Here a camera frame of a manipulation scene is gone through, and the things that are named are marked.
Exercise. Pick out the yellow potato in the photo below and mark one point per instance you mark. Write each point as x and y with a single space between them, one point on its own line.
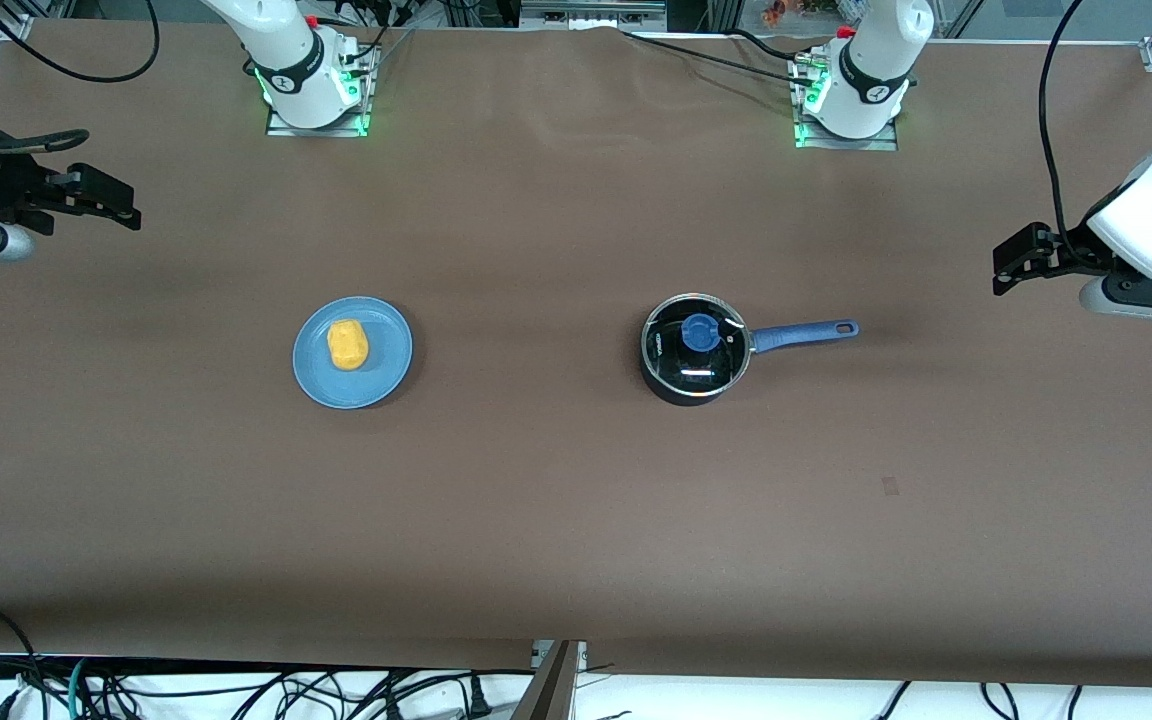
347 344

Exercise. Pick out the glass lid blue knob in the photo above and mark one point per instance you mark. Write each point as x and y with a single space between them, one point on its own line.
716 365

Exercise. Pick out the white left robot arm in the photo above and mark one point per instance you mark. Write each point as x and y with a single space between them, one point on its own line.
871 70

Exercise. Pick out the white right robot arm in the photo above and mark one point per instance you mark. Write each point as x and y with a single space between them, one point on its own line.
281 50

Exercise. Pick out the blue round plate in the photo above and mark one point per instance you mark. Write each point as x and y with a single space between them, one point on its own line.
386 370

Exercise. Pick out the orange background object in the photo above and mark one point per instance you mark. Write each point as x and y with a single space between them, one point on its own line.
776 12

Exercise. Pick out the brown table cover sheet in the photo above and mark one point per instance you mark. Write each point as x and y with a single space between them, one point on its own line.
576 520

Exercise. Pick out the black power plug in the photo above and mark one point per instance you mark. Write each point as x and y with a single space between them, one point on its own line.
478 695

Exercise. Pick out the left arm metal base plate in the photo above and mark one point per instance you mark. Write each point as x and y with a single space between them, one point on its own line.
876 145

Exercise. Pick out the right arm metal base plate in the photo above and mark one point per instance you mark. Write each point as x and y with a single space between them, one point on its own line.
336 131

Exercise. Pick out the aluminium rail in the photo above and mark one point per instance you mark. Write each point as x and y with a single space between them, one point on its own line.
586 18

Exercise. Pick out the aluminium frame post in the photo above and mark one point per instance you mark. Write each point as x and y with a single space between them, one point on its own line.
551 690

